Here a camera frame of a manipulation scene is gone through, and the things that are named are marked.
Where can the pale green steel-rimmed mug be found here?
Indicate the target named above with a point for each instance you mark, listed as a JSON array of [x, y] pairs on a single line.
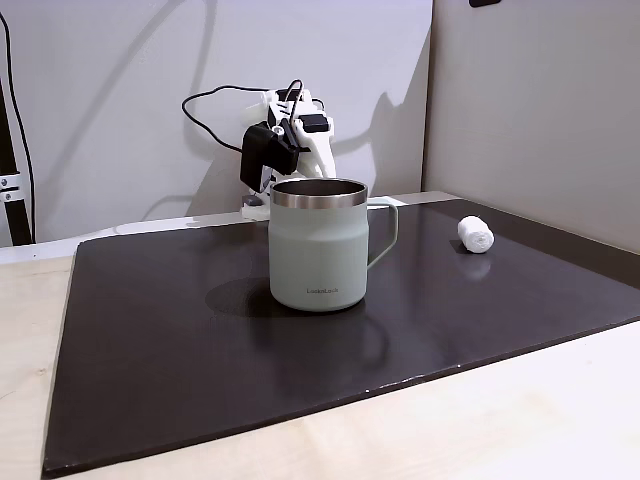
[[317, 250]]

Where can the black table mat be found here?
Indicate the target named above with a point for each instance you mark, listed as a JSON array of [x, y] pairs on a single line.
[[250, 345]]

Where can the white gauze roll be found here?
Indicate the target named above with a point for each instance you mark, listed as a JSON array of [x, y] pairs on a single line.
[[475, 235]]

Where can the black stand pole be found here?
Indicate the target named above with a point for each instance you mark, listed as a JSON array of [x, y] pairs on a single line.
[[11, 190]]

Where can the white bracket with screws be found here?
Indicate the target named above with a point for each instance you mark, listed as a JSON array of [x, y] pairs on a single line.
[[10, 186]]

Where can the grey table clamp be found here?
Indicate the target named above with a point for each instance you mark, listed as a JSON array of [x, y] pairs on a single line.
[[251, 200]]

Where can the black camera box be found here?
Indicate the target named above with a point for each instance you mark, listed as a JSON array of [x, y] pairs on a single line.
[[264, 155]]

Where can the black wall fixture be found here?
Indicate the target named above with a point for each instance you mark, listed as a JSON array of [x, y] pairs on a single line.
[[484, 2]]

